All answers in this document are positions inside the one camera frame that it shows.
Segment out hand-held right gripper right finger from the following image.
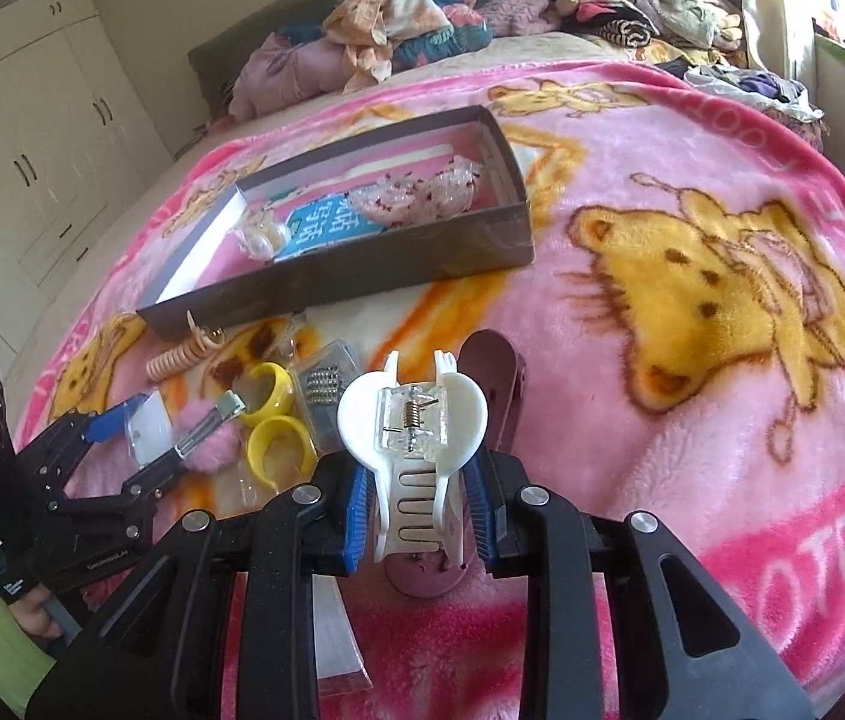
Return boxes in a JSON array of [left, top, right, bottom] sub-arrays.
[[463, 450, 817, 720]]

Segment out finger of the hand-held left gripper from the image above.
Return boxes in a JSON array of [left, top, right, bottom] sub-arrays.
[[17, 392, 152, 485], [47, 448, 179, 533]]

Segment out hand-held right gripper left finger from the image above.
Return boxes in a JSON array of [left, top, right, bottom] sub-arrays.
[[25, 456, 379, 720]]

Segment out pink fluffy hair clip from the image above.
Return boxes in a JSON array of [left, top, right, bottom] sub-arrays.
[[171, 390, 247, 475]]

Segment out peach spiral hair tie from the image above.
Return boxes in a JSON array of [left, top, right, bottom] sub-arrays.
[[146, 311, 226, 383]]

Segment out white hair claw clip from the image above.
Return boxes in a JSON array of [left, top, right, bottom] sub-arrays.
[[336, 349, 495, 567]]

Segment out maroon hair clip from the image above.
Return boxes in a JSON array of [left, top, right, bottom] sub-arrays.
[[385, 330, 530, 601]]

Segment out brown cardboard box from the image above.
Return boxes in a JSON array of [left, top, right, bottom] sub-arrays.
[[136, 105, 536, 344]]

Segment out person's left hand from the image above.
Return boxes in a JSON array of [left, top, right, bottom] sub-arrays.
[[10, 585, 67, 646]]

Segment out flat clear plastic packet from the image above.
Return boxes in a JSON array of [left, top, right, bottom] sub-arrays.
[[313, 577, 373, 698]]

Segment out small clear packet with comb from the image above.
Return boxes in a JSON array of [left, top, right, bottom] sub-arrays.
[[291, 341, 364, 455]]

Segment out pearl hair accessory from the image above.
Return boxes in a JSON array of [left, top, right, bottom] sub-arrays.
[[238, 216, 290, 261]]

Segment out blue printed card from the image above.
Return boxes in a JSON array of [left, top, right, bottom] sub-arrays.
[[272, 195, 388, 263]]

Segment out cream wardrobe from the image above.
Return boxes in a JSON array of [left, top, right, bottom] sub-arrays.
[[0, 0, 176, 361]]

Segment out pink printed blanket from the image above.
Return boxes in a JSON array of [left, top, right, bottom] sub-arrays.
[[17, 60, 845, 720]]

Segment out dark floral pillow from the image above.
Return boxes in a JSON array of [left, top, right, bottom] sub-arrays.
[[276, 0, 499, 77]]

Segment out orange floral cloth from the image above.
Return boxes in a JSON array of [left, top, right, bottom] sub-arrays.
[[323, 0, 455, 87]]

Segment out purple pink pillow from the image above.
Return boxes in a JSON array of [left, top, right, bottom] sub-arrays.
[[478, 0, 566, 38]]

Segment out white plastic bag of clothes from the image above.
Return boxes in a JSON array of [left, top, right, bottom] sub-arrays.
[[681, 64, 826, 122]]

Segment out pile of clothes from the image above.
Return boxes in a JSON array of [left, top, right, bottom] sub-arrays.
[[535, 0, 769, 55]]

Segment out clear bag red-dotted hair ties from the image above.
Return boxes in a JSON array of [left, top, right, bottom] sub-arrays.
[[347, 154, 487, 227]]

